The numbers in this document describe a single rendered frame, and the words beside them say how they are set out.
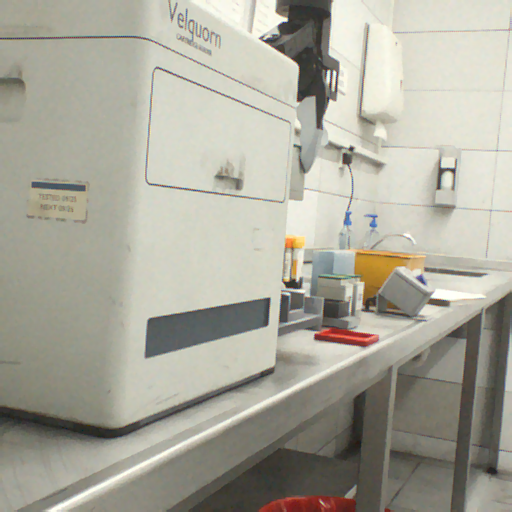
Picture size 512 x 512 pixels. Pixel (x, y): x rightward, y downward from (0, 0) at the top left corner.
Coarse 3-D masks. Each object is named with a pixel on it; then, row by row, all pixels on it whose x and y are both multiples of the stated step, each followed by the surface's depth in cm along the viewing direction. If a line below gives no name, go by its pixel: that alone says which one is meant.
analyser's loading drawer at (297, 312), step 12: (288, 288) 86; (288, 300) 80; (300, 300) 85; (312, 300) 90; (288, 312) 81; (300, 312) 84; (312, 312) 90; (288, 324) 80; (300, 324) 83; (312, 324) 88
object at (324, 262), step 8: (320, 256) 131; (328, 256) 130; (336, 256) 131; (344, 256) 134; (352, 256) 137; (312, 264) 132; (320, 264) 131; (328, 264) 130; (336, 264) 131; (344, 264) 134; (352, 264) 138; (312, 272) 132; (320, 272) 131; (328, 272) 130; (336, 272) 131; (344, 272) 135; (352, 272) 138; (312, 280) 132; (312, 288) 132; (312, 296) 132
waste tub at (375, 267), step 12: (360, 252) 142; (372, 252) 154; (384, 252) 153; (360, 264) 142; (372, 264) 141; (384, 264) 140; (396, 264) 139; (408, 264) 138; (420, 264) 147; (372, 276) 141; (384, 276) 140; (372, 288) 141
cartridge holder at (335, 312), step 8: (328, 304) 109; (336, 304) 108; (344, 304) 110; (328, 312) 109; (336, 312) 108; (344, 312) 111; (328, 320) 108; (336, 320) 108; (344, 320) 107; (352, 320) 109; (344, 328) 108
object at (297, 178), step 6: (294, 150) 92; (300, 150) 93; (294, 156) 92; (294, 162) 92; (300, 162) 93; (294, 168) 92; (300, 168) 94; (294, 174) 92; (300, 174) 94; (294, 180) 92; (300, 180) 94; (294, 186) 93; (300, 186) 94; (294, 192) 93; (300, 192) 94; (288, 198) 92; (294, 198) 93; (300, 198) 95
